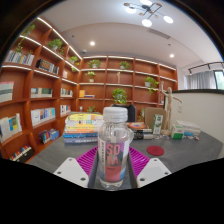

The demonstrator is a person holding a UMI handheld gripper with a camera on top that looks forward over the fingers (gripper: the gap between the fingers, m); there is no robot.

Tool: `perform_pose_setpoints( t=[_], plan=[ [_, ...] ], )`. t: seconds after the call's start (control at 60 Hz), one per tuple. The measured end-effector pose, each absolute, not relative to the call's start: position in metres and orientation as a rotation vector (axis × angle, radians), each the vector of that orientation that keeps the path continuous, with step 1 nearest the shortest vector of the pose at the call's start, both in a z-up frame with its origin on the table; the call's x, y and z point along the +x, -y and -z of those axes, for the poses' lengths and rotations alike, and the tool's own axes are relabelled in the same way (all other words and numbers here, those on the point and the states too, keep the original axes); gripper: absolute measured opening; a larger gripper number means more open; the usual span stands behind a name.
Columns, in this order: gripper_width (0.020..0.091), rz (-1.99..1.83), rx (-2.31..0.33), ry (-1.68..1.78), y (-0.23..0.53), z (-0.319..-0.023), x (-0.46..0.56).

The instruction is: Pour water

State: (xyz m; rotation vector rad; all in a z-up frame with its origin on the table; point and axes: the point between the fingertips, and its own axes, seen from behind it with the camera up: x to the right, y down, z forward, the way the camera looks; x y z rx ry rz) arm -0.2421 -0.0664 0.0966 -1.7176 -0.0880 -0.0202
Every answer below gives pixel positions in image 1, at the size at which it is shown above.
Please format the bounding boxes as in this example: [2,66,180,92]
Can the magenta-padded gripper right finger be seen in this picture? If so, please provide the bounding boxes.
[127,146,173,190]

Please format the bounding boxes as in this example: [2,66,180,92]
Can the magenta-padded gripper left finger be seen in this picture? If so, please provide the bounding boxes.
[53,145,100,190]

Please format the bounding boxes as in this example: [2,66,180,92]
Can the clear plastic bottle pink label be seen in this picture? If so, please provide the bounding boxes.
[97,106,134,192]

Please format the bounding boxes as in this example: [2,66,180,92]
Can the flat round red coaster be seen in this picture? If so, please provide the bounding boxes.
[146,145,165,157]

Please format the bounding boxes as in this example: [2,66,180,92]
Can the stack of colourful books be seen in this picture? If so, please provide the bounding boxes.
[62,112,104,145]

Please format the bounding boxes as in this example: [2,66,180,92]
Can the green white small box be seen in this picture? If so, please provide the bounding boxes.
[170,124,185,140]

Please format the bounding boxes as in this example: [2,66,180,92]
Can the green white drink carton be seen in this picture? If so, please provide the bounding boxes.
[152,113,164,135]

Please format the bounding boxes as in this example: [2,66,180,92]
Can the brown chair back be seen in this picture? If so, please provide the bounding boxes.
[144,106,168,129]

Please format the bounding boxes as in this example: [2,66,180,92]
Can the stack of white books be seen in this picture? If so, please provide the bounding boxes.
[176,119,202,136]

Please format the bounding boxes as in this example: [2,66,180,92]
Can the dark office chair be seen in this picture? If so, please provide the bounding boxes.
[111,103,138,123]

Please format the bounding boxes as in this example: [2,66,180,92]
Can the wooden artist mannequin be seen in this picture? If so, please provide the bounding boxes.
[159,81,184,136]

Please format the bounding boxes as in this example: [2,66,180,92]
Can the wooden shelf unit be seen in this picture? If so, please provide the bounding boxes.
[0,16,179,164]

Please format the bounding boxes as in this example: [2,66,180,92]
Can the grey curtain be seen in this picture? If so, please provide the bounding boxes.
[184,70,218,90]

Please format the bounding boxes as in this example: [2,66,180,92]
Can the window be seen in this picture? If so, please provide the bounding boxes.
[213,69,224,90]

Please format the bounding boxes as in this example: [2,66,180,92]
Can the ceiling air vent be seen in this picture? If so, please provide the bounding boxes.
[146,28,171,40]

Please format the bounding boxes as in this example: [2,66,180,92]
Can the ceiling lamp with round lights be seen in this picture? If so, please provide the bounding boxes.
[123,0,174,28]

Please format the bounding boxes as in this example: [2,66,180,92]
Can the black ceiling track rail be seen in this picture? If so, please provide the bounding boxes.
[187,61,224,75]

